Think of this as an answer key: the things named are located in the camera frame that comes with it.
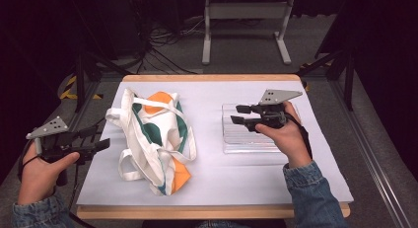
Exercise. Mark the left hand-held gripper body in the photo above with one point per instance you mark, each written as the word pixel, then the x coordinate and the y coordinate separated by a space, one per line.
pixel 54 145

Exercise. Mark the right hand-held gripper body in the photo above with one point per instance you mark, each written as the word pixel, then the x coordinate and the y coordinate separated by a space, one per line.
pixel 272 113

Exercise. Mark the clear plastic tray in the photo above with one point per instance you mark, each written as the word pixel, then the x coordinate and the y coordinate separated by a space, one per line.
pixel 236 139

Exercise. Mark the white patterned tote bag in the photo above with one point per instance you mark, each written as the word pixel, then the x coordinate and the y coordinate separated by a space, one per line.
pixel 154 142

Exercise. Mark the person's right hand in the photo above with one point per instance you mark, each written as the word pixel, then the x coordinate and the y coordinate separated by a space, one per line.
pixel 289 139

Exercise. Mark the person's left hand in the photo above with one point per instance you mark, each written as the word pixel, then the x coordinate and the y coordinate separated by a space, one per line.
pixel 39 175

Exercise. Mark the yellow black hazard tape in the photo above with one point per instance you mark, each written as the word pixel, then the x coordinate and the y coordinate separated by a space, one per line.
pixel 67 94

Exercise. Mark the wooden table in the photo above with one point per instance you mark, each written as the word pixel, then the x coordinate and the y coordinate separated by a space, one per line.
pixel 210 77

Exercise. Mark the black tripod stand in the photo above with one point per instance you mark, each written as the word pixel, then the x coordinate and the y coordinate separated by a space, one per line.
pixel 80 80

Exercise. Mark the white table sheet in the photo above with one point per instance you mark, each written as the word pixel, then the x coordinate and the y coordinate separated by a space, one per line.
pixel 217 175

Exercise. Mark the black metal stand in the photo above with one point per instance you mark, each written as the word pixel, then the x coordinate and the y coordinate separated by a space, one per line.
pixel 349 73

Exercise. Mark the white metal stand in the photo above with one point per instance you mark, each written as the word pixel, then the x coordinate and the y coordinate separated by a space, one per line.
pixel 246 11

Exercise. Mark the aluminium floor rail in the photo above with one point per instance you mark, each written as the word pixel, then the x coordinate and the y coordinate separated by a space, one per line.
pixel 371 155

